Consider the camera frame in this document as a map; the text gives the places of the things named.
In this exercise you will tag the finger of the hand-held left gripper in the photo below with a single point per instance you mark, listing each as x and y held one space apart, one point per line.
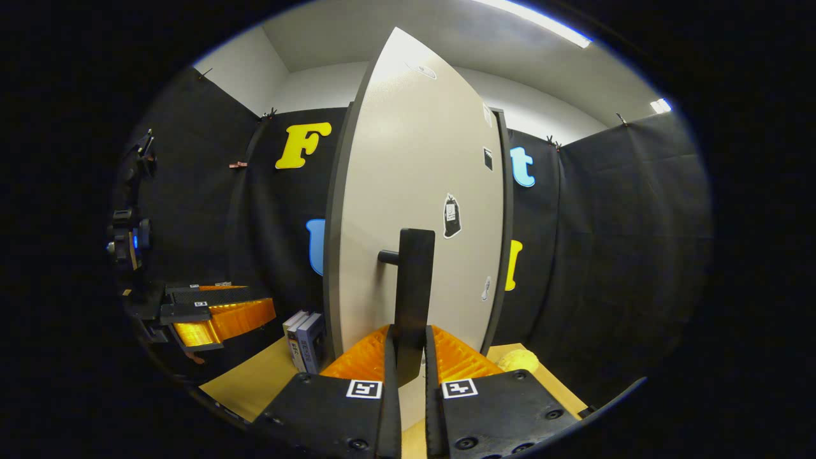
182 313
204 296

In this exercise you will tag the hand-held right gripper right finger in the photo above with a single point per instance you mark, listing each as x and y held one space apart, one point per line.
435 421

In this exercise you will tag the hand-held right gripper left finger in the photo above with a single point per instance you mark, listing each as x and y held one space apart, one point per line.
390 421

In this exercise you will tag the beige cabinet door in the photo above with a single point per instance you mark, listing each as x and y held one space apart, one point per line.
408 159

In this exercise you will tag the dark book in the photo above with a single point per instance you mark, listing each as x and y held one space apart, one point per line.
308 354

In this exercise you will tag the grey-blue book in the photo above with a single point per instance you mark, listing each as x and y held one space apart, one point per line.
320 338

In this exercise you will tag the black binder clip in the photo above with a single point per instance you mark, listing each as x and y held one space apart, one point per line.
620 118
204 73
552 141
271 115

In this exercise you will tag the black backdrop cloth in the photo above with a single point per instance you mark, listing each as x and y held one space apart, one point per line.
605 255

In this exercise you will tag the small ceiling light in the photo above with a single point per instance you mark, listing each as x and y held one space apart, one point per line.
661 105

